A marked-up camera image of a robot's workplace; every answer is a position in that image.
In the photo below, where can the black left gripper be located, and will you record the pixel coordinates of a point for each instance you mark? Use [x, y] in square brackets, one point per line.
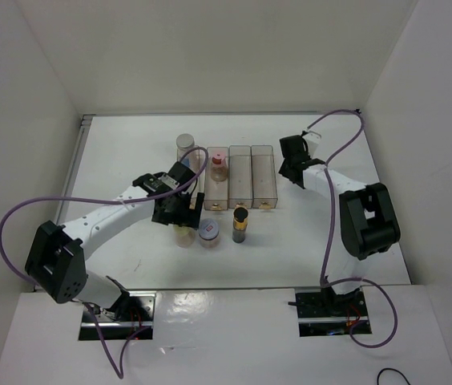
[189, 217]

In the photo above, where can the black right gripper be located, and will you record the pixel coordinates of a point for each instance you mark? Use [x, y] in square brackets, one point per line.
[283, 168]

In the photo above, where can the yellow-lid spice jar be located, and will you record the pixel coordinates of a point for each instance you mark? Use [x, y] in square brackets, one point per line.
[184, 236]

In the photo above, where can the pink-lid spice jar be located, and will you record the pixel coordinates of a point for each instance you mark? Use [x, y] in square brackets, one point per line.
[219, 167]

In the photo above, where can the tall silver-lid blue-label spice jar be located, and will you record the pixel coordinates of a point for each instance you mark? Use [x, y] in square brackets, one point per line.
[185, 142]

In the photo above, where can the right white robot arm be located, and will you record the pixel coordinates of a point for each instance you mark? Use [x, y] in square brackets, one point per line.
[362, 219]

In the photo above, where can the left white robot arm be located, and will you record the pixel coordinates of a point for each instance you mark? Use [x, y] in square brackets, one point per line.
[58, 255]

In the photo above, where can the white-lid red-label spice jar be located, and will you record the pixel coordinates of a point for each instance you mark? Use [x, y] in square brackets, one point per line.
[209, 233]

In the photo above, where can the clear bin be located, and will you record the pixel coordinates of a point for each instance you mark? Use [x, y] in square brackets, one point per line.
[198, 185]
[263, 177]
[240, 176]
[215, 193]

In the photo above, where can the black-cap gold-band pepper bottle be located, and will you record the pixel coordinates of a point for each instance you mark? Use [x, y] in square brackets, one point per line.
[240, 224]

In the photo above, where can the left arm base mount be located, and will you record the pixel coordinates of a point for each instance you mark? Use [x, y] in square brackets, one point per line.
[135, 318]

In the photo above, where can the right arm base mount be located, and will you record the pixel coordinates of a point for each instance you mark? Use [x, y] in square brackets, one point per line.
[322, 313]

